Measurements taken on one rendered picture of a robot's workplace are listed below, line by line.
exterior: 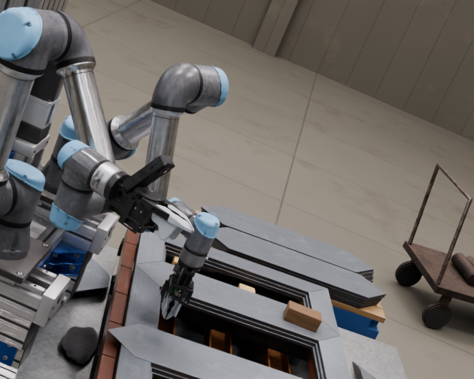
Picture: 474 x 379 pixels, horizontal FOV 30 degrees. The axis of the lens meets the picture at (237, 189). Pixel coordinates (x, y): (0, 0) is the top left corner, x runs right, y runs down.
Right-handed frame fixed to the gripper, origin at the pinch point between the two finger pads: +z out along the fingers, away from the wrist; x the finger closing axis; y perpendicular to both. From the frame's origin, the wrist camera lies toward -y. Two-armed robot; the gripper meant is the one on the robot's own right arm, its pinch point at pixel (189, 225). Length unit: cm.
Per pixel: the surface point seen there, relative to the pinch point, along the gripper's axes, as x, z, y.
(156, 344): -57, -21, 53
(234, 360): -75, -4, 51
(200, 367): -62, -7, 53
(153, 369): -49, -14, 56
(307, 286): -147, -18, 41
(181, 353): -61, -14, 53
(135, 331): -56, -28, 54
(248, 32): -856, -476, 19
